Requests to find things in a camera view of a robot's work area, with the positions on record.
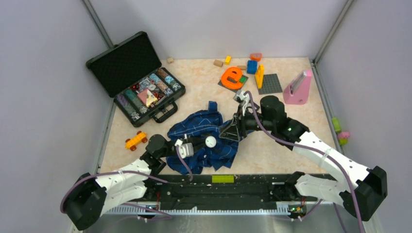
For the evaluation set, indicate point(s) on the wooden block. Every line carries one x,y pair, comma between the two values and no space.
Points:
218,63

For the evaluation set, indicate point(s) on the white badge backing disc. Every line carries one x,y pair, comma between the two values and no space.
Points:
210,142

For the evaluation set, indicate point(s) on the green lego brick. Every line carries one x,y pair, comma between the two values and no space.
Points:
243,79

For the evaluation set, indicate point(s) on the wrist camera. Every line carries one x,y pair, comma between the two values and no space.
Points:
184,149
242,99

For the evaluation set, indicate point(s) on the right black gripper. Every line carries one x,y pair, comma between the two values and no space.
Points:
231,132

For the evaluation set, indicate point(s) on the small yellow block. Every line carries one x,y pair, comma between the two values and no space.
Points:
227,60

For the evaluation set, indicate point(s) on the black poker chip case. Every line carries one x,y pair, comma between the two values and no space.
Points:
132,75

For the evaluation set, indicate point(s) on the orange letter e toy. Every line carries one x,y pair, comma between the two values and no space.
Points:
230,78

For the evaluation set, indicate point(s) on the lime green brick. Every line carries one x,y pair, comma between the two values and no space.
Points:
223,178

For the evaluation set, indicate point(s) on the orange cup toy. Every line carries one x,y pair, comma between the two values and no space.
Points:
255,56

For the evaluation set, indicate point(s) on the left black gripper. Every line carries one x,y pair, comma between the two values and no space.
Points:
197,140

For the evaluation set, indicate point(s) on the small wooden cube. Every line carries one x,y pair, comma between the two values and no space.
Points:
170,60

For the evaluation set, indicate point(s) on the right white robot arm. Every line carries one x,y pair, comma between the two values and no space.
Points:
360,190

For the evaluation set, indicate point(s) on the blue plaid shirt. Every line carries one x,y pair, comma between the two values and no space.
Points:
202,127

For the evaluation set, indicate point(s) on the yellow toy piece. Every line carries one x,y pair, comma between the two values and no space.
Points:
259,75

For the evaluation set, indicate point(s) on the green pink toy outside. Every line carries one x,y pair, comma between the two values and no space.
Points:
342,136

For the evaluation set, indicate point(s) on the grey lego baseplate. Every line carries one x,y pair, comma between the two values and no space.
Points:
270,85

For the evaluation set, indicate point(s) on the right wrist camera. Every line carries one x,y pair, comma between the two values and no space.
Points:
242,99

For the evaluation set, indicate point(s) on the blue lego brick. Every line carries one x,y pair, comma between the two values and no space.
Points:
252,66

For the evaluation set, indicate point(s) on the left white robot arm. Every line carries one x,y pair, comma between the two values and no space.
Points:
93,195

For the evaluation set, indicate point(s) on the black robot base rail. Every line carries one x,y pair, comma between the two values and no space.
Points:
259,194

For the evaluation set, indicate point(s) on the pink wedge stand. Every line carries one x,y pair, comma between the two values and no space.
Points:
297,91

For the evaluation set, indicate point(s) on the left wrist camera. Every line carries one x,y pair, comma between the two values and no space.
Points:
184,149

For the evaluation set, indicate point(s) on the orange toy car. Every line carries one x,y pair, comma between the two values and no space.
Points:
131,143

